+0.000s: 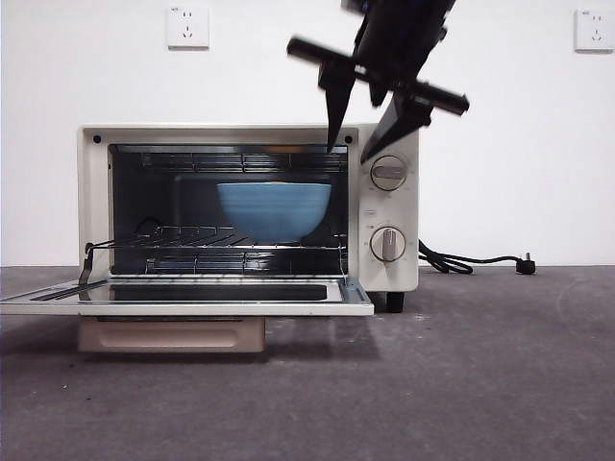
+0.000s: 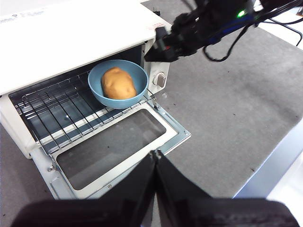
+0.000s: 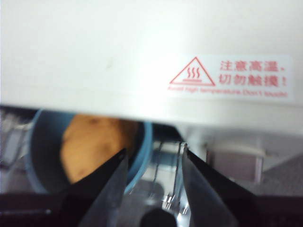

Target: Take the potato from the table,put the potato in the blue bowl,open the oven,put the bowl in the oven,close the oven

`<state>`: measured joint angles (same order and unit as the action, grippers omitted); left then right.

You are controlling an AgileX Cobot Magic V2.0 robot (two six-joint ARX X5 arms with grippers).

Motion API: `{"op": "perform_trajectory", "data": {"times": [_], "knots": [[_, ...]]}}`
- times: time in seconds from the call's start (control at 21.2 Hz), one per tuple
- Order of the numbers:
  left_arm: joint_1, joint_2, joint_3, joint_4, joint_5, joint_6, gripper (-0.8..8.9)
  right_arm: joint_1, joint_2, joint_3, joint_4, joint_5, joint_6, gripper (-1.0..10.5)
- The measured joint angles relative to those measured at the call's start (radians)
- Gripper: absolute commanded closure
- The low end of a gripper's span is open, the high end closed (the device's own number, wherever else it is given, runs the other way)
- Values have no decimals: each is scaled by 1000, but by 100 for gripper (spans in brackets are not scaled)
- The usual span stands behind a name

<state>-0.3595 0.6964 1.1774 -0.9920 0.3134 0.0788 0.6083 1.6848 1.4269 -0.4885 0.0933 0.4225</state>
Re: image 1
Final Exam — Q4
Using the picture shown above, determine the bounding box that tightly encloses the large beige oven knob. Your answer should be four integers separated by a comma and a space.
369, 154, 408, 192

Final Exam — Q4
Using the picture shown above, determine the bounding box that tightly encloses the blue ribbed bowl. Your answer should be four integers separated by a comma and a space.
216, 182, 333, 244

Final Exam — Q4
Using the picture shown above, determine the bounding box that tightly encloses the white glass oven door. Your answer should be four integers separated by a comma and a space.
0, 279, 375, 318

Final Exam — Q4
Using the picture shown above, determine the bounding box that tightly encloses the beige oven door handle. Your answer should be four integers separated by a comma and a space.
78, 316, 267, 354

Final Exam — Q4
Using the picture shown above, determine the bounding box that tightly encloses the white toaster oven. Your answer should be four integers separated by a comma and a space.
0, 123, 420, 354

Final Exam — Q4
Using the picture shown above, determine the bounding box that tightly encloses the small beige oven knob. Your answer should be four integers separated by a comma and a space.
369, 226, 406, 263

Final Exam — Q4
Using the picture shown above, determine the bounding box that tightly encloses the black power cable with plug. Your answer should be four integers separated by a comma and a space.
416, 238, 535, 278

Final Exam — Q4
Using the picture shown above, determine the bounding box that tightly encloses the white wall socket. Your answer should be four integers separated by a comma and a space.
166, 5, 210, 51
575, 8, 615, 54

